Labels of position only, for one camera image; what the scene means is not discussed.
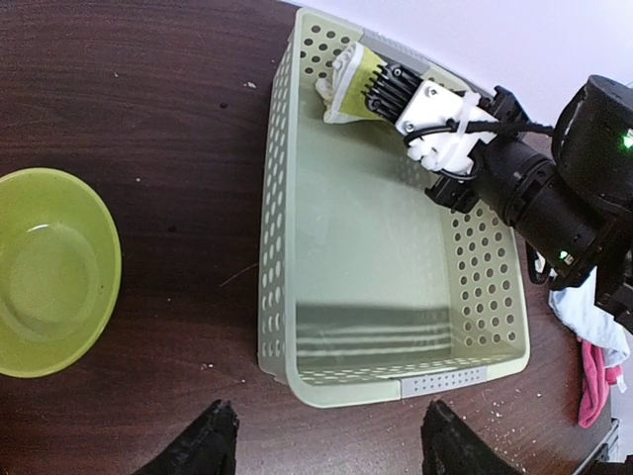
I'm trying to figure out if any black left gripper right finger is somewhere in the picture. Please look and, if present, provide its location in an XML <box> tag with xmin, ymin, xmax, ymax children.
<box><xmin>420</xmin><ymin>400</ymin><xmax>519</xmax><ymax>475</ymax></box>

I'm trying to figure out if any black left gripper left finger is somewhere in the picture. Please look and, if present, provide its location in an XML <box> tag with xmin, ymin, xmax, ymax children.
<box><xmin>135</xmin><ymin>400</ymin><xmax>239</xmax><ymax>475</ymax></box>

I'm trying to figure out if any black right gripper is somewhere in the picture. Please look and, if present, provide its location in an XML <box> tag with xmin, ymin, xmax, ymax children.
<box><xmin>363</xmin><ymin>63</ymin><xmax>606</xmax><ymax>290</ymax></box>

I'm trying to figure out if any green patterned towel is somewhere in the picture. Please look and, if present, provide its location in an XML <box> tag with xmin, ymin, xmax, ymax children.
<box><xmin>315</xmin><ymin>42</ymin><xmax>386</xmax><ymax>125</ymax></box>

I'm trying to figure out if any pale green plastic basket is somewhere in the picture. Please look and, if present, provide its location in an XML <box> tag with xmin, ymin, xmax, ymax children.
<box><xmin>258</xmin><ymin>9</ymin><xmax>530</xmax><ymax>408</ymax></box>

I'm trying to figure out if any pink towel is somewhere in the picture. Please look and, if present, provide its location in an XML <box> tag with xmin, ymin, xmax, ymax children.
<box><xmin>578</xmin><ymin>340</ymin><xmax>626</xmax><ymax>428</ymax></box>

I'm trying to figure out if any light blue towel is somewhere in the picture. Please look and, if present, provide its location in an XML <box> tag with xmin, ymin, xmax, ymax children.
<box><xmin>548</xmin><ymin>269</ymin><xmax>631</xmax><ymax>368</ymax></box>

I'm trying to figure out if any lime green bowl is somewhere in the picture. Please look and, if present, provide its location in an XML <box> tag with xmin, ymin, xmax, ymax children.
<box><xmin>1</xmin><ymin>167</ymin><xmax>122</xmax><ymax>378</ymax></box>

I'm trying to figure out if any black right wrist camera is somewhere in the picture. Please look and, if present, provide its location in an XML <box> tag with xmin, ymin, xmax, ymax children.
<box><xmin>551</xmin><ymin>75</ymin><xmax>632</xmax><ymax>215</ymax></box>

